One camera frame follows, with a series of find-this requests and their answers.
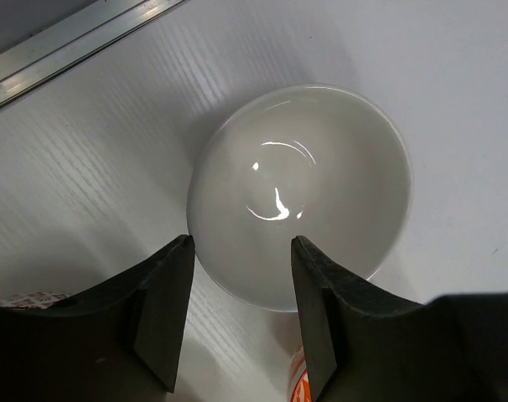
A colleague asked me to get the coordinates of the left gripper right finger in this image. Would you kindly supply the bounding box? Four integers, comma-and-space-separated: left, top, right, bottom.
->
291, 236, 508, 401

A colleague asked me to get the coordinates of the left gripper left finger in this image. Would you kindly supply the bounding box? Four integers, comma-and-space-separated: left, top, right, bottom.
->
0, 234, 194, 401

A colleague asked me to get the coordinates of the small patterned bowl under arm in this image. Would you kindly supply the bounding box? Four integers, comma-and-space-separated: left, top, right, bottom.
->
0, 291, 70, 310

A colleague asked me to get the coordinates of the orange coral pattern bowl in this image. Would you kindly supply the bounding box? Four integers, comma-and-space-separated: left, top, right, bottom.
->
288, 345, 312, 402

